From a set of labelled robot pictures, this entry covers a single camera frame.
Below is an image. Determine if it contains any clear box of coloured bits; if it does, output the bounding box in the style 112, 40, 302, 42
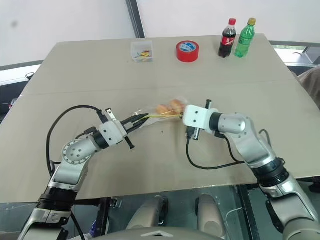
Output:
130, 40, 154, 64

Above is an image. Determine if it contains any red tape roll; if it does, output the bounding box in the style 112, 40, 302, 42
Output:
175, 40, 200, 63

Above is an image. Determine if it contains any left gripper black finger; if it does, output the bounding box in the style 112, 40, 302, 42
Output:
121, 113, 151, 127
125, 117, 149, 133

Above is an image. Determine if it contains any purple shoe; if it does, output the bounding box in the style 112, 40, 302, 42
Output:
89, 219, 100, 236

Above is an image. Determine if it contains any person's grey trouser leg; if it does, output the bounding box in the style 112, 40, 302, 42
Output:
296, 66, 320, 111

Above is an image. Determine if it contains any green bottle yellow cap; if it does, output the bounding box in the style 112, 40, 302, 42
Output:
233, 17, 257, 59

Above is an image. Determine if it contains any cola bottle red cap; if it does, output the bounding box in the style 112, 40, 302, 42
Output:
217, 17, 238, 59

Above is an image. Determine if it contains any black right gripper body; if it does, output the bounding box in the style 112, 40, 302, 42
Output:
186, 99, 214, 141

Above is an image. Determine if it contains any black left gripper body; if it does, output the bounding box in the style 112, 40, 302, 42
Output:
104, 107, 136, 151

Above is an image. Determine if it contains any dark wall pillar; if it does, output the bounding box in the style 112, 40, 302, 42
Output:
124, 0, 147, 40

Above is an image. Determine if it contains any orange doughnut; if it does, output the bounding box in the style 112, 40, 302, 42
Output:
155, 103, 169, 115

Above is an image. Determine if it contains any grey robot torso edge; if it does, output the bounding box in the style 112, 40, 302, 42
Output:
93, 226, 226, 240

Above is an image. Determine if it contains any sesame bread bun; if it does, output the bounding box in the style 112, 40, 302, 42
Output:
169, 99, 185, 114

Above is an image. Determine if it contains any clear yellow-zip plastic bag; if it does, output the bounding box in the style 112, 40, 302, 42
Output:
131, 95, 190, 126

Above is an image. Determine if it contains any rounded grey robot leg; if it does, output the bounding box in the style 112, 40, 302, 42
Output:
195, 194, 228, 239
125, 196, 170, 231

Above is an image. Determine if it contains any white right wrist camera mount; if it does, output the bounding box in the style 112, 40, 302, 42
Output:
182, 104, 214, 133

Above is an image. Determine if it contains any black metal table leg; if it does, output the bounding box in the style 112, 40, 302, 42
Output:
96, 196, 112, 236
236, 184, 261, 240

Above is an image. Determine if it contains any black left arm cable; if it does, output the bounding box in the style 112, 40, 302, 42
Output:
45, 104, 105, 181

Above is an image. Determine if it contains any white floor cable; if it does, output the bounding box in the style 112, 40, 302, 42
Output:
225, 207, 244, 227

